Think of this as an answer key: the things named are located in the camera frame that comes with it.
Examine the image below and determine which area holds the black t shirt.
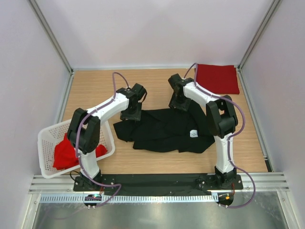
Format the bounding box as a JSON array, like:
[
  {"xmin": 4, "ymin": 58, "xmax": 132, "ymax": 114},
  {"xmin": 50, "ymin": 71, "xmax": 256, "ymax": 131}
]
[{"xmin": 113, "ymin": 101, "xmax": 215, "ymax": 154}]

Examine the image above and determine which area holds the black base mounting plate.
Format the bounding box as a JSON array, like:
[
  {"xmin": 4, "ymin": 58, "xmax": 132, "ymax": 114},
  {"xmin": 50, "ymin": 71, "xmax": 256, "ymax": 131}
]
[{"xmin": 73, "ymin": 173, "xmax": 244, "ymax": 197}]

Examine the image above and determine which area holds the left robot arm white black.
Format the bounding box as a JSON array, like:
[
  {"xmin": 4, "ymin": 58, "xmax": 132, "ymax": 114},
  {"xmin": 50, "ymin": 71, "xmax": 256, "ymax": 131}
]
[{"xmin": 67, "ymin": 83, "xmax": 147, "ymax": 191}]

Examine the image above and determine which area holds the aluminium frame rail front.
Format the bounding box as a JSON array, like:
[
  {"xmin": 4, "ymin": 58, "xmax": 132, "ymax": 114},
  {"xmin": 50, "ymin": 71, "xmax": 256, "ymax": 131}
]
[{"xmin": 29, "ymin": 172, "xmax": 290, "ymax": 193}]

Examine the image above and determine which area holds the white slotted cable duct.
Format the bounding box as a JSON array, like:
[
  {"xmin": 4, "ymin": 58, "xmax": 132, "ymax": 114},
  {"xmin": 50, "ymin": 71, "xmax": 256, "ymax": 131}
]
[{"xmin": 40, "ymin": 193, "xmax": 218, "ymax": 204}]

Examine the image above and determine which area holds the white plastic laundry basket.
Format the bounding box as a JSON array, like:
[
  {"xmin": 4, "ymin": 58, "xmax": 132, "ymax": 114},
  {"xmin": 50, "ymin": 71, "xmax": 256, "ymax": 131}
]
[{"xmin": 37, "ymin": 120, "xmax": 115, "ymax": 179}]

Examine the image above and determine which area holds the folded dark red t shirt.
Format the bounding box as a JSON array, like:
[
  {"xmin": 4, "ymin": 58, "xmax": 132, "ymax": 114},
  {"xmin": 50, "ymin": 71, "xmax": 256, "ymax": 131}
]
[{"xmin": 196, "ymin": 64, "xmax": 240, "ymax": 94}]

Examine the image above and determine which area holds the bright red t shirt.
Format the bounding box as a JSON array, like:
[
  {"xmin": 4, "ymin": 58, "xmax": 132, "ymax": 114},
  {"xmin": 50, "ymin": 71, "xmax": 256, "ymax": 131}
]
[{"xmin": 52, "ymin": 132, "xmax": 108, "ymax": 171}]

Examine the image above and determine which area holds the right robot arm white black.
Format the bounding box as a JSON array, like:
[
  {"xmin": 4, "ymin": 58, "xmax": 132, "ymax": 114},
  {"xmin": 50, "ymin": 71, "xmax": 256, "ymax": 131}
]
[{"xmin": 168, "ymin": 74, "xmax": 238, "ymax": 189}]

